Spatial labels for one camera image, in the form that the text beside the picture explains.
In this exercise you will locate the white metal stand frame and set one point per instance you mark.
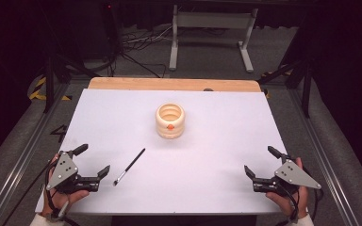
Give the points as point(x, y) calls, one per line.
point(213, 20)

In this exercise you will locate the thin black brush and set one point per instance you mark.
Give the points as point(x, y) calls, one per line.
point(130, 165)

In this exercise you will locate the person's left hand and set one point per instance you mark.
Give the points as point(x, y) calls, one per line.
point(63, 199)

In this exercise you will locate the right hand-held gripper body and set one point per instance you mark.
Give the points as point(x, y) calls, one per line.
point(292, 175)

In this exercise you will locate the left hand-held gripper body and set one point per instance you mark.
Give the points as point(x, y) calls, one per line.
point(63, 171)

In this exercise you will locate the person's dark clothing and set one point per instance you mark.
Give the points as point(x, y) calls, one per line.
point(182, 220)

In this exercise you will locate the aluminium floor rail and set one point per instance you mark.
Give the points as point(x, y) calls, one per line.
point(323, 157)
point(22, 157)

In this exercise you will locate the black computer tower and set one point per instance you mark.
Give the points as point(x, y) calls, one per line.
point(110, 28)

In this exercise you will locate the yellow black floor tape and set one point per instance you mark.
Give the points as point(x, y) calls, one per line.
point(275, 73)
point(39, 92)

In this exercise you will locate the person's right hand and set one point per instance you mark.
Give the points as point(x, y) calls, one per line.
point(284, 202)

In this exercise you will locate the white table sheet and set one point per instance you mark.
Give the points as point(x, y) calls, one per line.
point(176, 169)

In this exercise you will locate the cream ribbed holder cup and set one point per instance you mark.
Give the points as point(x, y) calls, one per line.
point(170, 128)

